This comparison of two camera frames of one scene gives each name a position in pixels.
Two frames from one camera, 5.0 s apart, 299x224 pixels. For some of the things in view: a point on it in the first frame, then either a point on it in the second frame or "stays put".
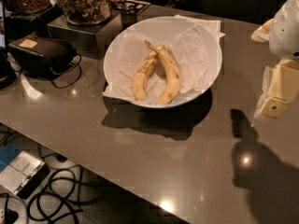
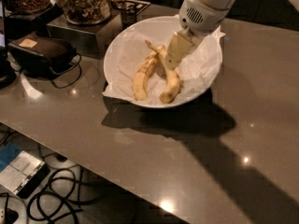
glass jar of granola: (86, 5) stays put
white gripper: (286, 32) to (202, 19)
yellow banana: (172, 76) stays put
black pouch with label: (40, 57) stays put
